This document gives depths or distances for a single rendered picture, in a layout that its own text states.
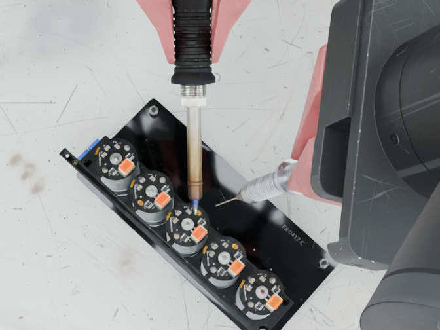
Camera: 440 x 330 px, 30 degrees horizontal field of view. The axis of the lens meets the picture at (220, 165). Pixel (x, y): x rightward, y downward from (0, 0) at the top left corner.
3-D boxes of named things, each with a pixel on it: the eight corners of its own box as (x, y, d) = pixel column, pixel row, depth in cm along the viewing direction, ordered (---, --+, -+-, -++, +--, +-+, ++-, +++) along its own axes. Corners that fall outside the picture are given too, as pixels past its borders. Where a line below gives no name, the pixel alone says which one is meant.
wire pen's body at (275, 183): (264, 211, 40) (394, 171, 30) (234, 204, 39) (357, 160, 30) (268, 180, 40) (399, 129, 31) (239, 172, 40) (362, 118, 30)
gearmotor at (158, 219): (153, 182, 52) (150, 161, 47) (181, 208, 52) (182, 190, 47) (126, 210, 51) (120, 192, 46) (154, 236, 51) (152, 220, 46)
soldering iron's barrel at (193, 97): (207, 196, 47) (205, 83, 46) (208, 201, 46) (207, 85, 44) (182, 196, 47) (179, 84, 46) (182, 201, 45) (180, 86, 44)
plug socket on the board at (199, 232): (196, 223, 46) (197, 220, 46) (207, 233, 46) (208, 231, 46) (187, 233, 46) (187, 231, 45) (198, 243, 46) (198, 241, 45)
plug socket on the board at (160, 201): (160, 190, 47) (160, 187, 46) (171, 200, 47) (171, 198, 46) (150, 200, 47) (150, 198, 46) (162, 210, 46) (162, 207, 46)
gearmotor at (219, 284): (219, 241, 51) (222, 227, 46) (247, 268, 51) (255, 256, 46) (192, 270, 51) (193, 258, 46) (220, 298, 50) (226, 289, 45)
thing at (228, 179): (76, 179, 53) (74, 175, 52) (153, 102, 55) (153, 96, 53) (261, 350, 51) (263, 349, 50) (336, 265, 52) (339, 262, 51)
